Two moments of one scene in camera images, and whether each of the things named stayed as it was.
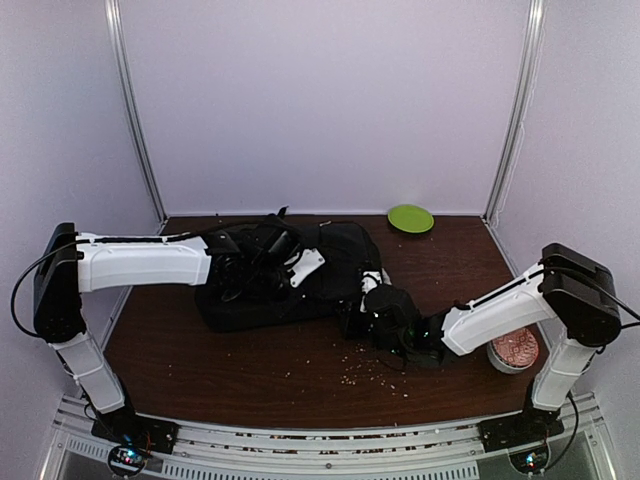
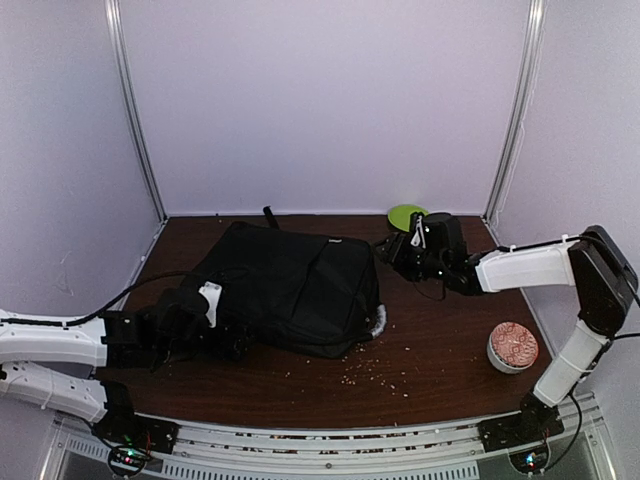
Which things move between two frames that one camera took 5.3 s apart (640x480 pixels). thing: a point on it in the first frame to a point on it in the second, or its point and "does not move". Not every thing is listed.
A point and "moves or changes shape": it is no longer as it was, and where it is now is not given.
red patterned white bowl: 514,353 does not move
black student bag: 272,273 moves or changes shape
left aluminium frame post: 116,28 does not move
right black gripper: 349,326 to 394,251
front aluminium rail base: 580,449 does not move
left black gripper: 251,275 to 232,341
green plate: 411,218 does not move
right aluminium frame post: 537,19 does not move
